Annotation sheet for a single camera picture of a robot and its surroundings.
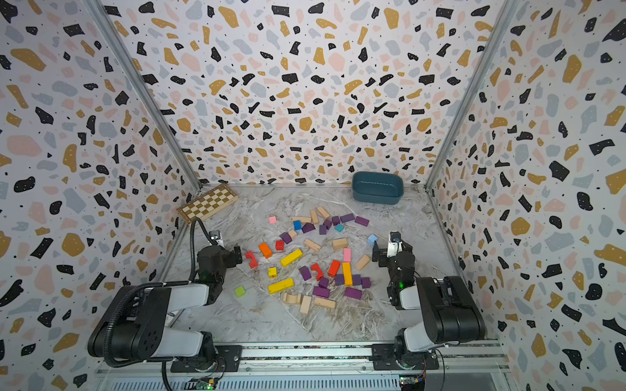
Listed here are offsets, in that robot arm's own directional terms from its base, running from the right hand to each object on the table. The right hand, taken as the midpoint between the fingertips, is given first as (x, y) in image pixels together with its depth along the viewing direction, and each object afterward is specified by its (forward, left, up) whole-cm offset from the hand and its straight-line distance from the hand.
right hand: (391, 241), depth 91 cm
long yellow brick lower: (-15, +41, -8) cm, 44 cm away
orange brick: (-1, +49, -7) cm, 49 cm away
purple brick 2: (-17, +26, -8) cm, 32 cm away
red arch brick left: (-6, +53, -8) cm, 54 cm away
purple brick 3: (+16, +9, -9) cm, 21 cm away
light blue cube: (+6, +6, -7) cm, 11 cm away
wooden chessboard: (+21, +79, -4) cm, 82 cm away
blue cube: (+12, +38, -7) cm, 41 cm away
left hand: (-3, +62, -1) cm, 62 cm away
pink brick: (-1, +17, -9) cm, 19 cm away
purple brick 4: (-10, +32, -9) cm, 35 cm away
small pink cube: (+15, +49, -8) cm, 52 cm away
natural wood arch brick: (-20, +35, -8) cm, 41 cm away
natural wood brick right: (-5, +11, -8) cm, 14 cm away
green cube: (-18, +55, -7) cm, 58 cm away
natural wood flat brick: (-20, +25, -9) cm, 33 cm away
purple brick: (-16, +14, -9) cm, 24 cm away
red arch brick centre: (-8, +29, -8) cm, 30 cm away
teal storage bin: (+38, 0, -10) cm, 40 cm away
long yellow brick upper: (-3, +38, -9) cm, 40 cm away
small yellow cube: (-11, +44, -6) cm, 46 cm away
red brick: (-8, +22, -8) cm, 24 cm away
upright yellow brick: (-9, +16, -9) cm, 21 cm away
